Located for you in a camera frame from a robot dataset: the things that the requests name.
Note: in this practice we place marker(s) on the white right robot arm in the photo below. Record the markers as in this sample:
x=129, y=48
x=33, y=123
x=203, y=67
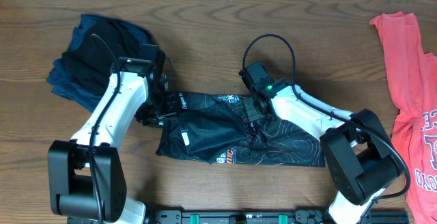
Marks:
x=363, y=164

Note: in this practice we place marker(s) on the navy blue folded garment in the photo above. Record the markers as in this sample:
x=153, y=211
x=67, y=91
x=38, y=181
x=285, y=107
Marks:
x=66, y=87

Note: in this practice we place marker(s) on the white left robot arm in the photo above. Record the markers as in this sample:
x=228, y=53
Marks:
x=86, y=179

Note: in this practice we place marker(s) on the black folded garment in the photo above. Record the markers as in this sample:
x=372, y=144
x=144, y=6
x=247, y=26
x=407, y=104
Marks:
x=88, y=57

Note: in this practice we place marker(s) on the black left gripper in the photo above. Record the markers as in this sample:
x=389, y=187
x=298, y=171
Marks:
x=173, y=109

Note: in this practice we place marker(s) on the red folded garment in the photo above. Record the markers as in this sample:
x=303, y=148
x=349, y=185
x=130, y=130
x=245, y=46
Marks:
x=411, y=76

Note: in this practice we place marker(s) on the black printed cycling jersey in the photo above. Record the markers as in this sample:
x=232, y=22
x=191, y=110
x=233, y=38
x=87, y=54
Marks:
x=216, y=129

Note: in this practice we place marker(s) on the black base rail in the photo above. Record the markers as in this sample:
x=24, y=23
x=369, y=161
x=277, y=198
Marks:
x=294, y=217

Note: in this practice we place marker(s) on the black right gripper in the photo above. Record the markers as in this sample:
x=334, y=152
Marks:
x=251, y=115

